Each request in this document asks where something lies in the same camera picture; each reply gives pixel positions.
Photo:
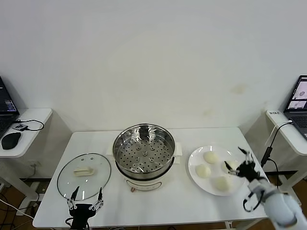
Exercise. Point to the white steamed baozi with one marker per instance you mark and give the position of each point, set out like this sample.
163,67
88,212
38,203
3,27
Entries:
211,157
203,171
223,184
233,164

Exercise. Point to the grey laptop showing camera views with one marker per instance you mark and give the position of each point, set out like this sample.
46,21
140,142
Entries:
297,95

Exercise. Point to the black laptop dark screen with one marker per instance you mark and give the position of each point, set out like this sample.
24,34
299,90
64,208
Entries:
6,103

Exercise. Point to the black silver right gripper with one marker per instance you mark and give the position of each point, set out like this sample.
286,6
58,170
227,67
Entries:
248,171

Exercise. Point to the white round plate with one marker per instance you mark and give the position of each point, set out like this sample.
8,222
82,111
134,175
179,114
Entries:
199,184

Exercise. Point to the cream electric cooking pot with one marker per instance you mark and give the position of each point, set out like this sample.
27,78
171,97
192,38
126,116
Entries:
144,183

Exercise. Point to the black computer mouse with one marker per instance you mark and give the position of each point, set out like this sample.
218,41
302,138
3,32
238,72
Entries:
10,140

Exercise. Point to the perforated steel steamer basket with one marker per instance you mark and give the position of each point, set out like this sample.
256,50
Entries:
144,155

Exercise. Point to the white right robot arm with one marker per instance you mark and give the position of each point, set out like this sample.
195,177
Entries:
280,206

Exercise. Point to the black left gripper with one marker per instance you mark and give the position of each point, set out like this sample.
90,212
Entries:
80,210

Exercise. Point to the white wall socket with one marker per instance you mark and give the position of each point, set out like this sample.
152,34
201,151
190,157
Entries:
35,164

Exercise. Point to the white side table with mouse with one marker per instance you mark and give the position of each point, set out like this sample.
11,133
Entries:
33,112

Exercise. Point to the small black hub box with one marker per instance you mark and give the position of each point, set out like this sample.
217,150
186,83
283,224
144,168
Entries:
20,127

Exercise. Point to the white side table with label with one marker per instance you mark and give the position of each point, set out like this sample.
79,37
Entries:
291,139

